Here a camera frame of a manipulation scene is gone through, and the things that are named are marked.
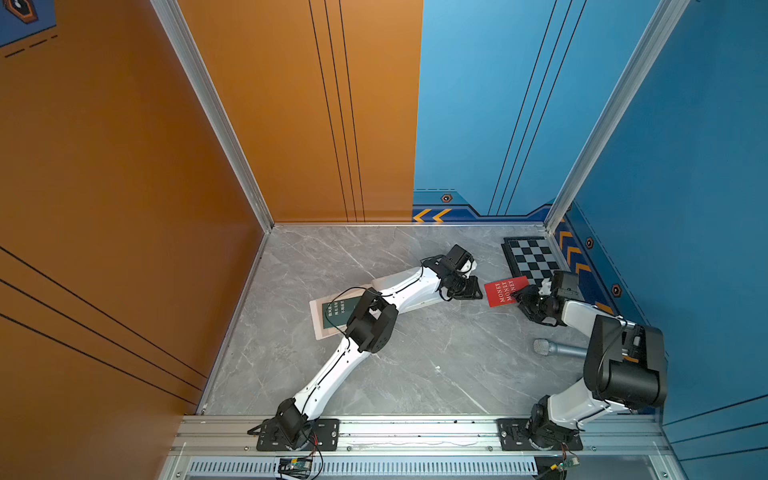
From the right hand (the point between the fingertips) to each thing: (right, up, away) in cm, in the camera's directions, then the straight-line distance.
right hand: (515, 296), depth 95 cm
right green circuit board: (+2, -35, -26) cm, 43 cm away
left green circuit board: (-63, -38, -23) cm, 77 cm away
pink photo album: (-64, -4, +2) cm, 65 cm away
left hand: (-10, +1, +1) cm, 10 cm away
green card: (-57, -5, -2) cm, 57 cm away
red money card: (-3, +1, +3) cm, 4 cm away
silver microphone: (+4, -13, -11) cm, 17 cm away
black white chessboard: (+10, +12, +11) cm, 19 cm away
